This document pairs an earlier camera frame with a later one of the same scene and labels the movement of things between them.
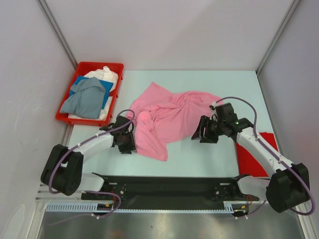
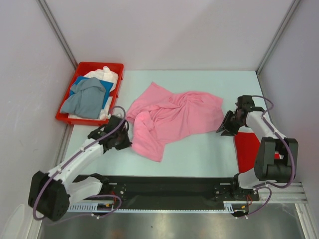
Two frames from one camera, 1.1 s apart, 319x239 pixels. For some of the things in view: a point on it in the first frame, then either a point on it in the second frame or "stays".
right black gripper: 208,138 -> 229,131
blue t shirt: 107,86 stays
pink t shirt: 162,117 stays
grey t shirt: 86,101 stays
